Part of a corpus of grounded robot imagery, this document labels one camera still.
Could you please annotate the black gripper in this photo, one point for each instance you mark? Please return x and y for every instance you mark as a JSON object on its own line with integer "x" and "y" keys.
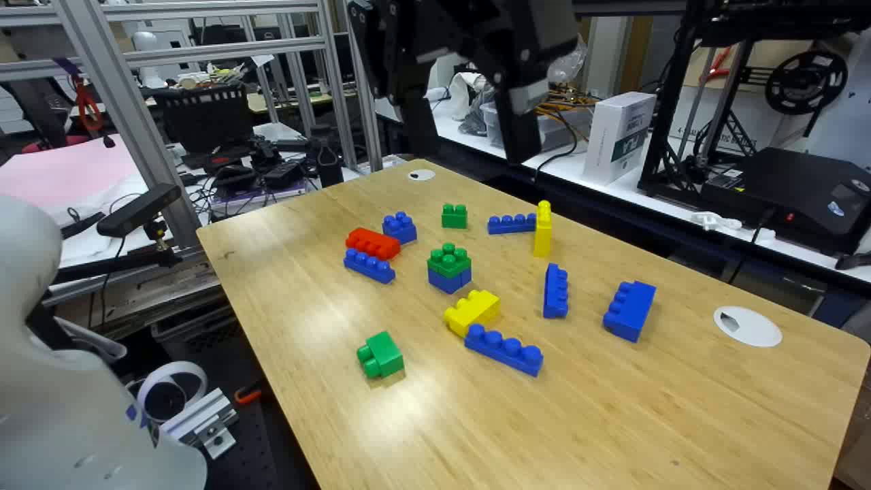
{"x": 519, "y": 41}

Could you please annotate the blue square toy block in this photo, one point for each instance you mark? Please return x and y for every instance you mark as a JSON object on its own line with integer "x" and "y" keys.
{"x": 451, "y": 281}
{"x": 401, "y": 230}

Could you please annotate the blue long toy block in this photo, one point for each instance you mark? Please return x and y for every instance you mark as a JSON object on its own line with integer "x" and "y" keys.
{"x": 370, "y": 268}
{"x": 511, "y": 225}
{"x": 506, "y": 351}
{"x": 556, "y": 292}

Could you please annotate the yellow long toy block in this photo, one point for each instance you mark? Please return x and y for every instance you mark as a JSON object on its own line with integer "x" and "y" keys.
{"x": 542, "y": 230}
{"x": 472, "y": 311}

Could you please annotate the green square toy block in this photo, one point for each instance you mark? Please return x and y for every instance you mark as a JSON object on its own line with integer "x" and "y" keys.
{"x": 451, "y": 259}
{"x": 380, "y": 355}
{"x": 457, "y": 217}

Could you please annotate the red long toy block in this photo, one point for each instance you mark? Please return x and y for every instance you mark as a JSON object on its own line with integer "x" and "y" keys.
{"x": 371, "y": 244}

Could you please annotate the large blue toy block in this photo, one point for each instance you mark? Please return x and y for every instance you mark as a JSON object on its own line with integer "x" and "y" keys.
{"x": 631, "y": 311}

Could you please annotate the clear plastic bin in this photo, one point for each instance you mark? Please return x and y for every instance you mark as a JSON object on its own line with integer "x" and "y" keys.
{"x": 567, "y": 132}

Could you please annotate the clear plastic bag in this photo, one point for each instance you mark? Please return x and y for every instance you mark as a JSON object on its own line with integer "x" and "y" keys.
{"x": 567, "y": 70}

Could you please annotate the white cardboard box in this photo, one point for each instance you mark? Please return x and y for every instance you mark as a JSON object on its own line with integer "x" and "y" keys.
{"x": 616, "y": 136}

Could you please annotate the small white table grommet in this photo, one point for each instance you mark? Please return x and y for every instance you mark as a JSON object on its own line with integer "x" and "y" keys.
{"x": 420, "y": 174}

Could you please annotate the black filament spool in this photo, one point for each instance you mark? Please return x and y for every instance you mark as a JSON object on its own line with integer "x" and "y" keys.
{"x": 806, "y": 82}

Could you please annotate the black desktop device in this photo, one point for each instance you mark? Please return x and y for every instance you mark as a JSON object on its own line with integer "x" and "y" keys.
{"x": 806, "y": 194}

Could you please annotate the large white table grommet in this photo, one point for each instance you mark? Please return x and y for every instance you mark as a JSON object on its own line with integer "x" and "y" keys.
{"x": 751, "y": 327}

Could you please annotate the aluminium profile rack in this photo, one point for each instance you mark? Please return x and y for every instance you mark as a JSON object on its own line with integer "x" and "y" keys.
{"x": 114, "y": 90}

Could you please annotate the pink sheet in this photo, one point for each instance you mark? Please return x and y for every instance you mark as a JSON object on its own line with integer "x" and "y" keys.
{"x": 65, "y": 177}

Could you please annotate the black 3D printer frame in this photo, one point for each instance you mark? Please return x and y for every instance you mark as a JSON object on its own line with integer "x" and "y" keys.
{"x": 668, "y": 110}

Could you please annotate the black stereo camera bar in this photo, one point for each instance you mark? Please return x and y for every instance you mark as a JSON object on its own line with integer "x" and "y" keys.
{"x": 137, "y": 211}

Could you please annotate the aluminium bracket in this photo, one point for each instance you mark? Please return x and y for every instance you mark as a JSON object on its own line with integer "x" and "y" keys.
{"x": 206, "y": 422}

